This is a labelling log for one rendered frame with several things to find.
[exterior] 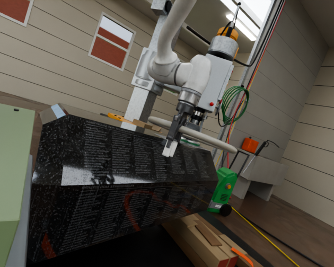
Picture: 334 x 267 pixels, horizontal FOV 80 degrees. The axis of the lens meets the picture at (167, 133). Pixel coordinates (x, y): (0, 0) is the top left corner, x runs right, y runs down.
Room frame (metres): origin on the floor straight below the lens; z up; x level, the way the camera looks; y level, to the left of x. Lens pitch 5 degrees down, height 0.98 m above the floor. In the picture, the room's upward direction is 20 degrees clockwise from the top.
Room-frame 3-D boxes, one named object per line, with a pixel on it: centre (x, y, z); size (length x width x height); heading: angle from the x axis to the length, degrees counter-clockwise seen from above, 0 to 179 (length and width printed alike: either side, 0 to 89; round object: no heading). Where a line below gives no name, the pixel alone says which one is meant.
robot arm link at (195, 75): (0.88, -0.02, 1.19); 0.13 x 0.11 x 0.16; 65
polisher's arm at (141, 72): (2.26, 0.18, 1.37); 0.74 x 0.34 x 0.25; 105
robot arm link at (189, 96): (0.87, -0.04, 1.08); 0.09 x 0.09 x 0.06
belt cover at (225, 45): (2.06, -0.22, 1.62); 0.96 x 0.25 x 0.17; 174
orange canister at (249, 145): (4.23, -1.76, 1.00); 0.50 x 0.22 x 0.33; 125
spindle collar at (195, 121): (1.73, -0.19, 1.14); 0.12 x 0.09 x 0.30; 174
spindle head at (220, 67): (1.79, -0.20, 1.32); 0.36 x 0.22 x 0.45; 174
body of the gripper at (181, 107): (0.86, -0.04, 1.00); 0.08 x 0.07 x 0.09; 159
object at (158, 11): (2.12, 0.50, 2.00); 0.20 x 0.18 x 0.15; 37
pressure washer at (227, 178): (2.65, -0.93, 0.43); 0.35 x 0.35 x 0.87; 22
